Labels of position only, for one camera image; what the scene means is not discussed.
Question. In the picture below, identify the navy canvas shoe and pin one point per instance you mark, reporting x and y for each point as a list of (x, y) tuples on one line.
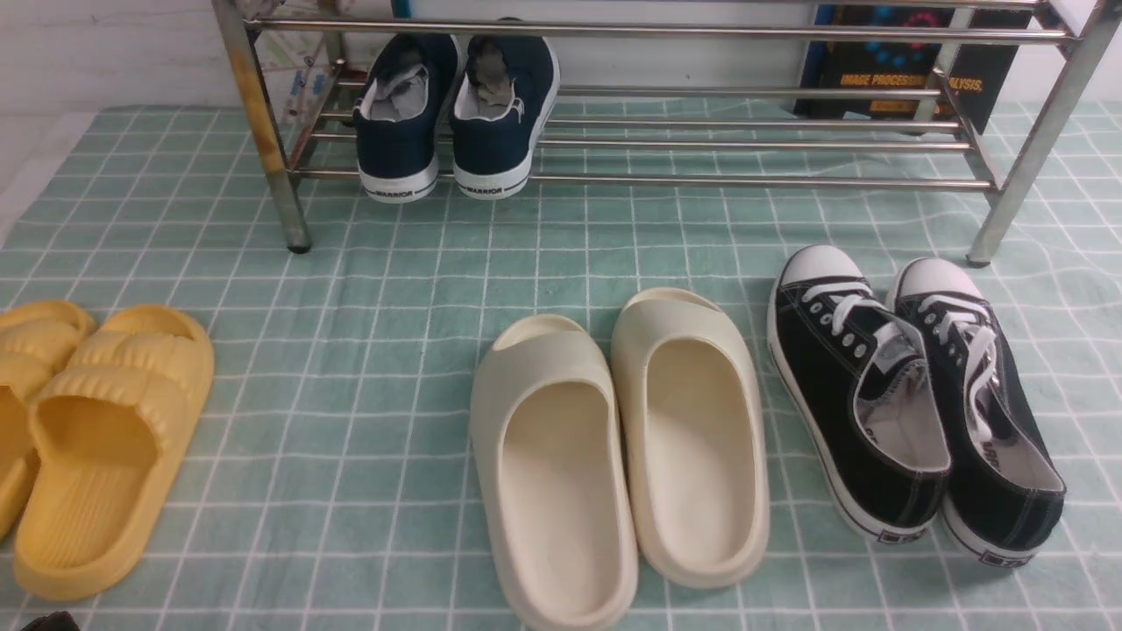
[(507, 93), (408, 90)]

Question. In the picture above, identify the left yellow ridged slipper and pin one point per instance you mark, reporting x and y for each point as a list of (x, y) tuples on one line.
[(37, 340)]

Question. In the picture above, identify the left navy canvas shoe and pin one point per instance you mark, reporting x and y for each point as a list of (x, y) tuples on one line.
[(408, 90)]

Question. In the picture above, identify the metal shoe rack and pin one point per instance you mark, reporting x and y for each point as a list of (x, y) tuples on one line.
[(1082, 52)]

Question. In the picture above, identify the right yellow ridged slipper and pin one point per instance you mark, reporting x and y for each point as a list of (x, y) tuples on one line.
[(111, 429)]

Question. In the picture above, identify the cream foam slipper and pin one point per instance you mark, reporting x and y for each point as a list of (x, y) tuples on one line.
[(546, 443), (692, 418)]

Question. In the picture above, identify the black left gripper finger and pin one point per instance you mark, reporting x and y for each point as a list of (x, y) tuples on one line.
[(56, 621)]

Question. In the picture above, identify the right cream foam slipper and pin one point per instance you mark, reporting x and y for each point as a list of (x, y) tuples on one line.
[(692, 418)]

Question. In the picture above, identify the green checked cloth mat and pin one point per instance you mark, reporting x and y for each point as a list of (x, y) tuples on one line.
[(329, 485)]

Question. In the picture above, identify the yellow ridged slipper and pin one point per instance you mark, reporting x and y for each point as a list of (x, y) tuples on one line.
[(37, 340), (111, 429)]

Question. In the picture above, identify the black canvas sneaker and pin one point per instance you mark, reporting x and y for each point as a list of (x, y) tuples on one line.
[(860, 377), (1004, 495)]

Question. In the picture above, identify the left cream foam slipper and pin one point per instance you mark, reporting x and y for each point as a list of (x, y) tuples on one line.
[(546, 443)]

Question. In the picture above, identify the patterned paper behind rack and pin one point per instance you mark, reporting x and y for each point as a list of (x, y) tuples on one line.
[(288, 81)]

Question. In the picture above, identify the dark image processing book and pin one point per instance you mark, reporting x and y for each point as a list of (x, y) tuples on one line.
[(976, 76)]

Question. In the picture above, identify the right navy canvas shoe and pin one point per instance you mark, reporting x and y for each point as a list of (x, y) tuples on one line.
[(507, 93)]

